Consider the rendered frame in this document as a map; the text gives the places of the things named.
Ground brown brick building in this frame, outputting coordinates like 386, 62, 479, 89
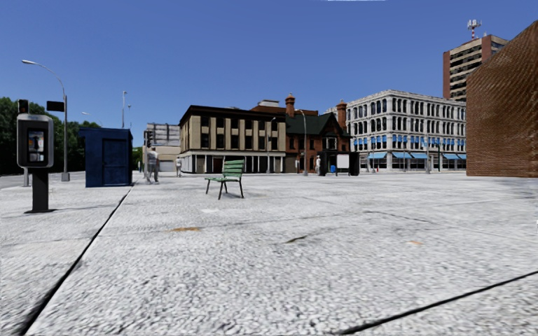
465, 20, 538, 179

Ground beige and dark building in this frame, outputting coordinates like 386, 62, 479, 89
178, 104, 287, 175

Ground white stone building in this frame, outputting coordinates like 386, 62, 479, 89
325, 89, 467, 172

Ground red brick building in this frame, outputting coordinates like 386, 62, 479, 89
251, 92, 352, 174

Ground pale concrete building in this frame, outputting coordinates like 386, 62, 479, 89
142, 122, 182, 173

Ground black bus shelter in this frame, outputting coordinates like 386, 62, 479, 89
317, 150, 361, 177

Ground green bench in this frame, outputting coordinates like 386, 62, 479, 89
204, 159, 246, 201

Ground traffic light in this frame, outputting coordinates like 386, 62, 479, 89
142, 129, 154, 179
21, 59, 71, 183
17, 98, 31, 188

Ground pay phone on a post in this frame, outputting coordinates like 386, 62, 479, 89
16, 113, 56, 215

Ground brown and beige tower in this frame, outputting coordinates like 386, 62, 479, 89
442, 18, 509, 103

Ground blue booth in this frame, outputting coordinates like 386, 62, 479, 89
78, 127, 134, 188

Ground trees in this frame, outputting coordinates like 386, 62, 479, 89
0, 97, 102, 176

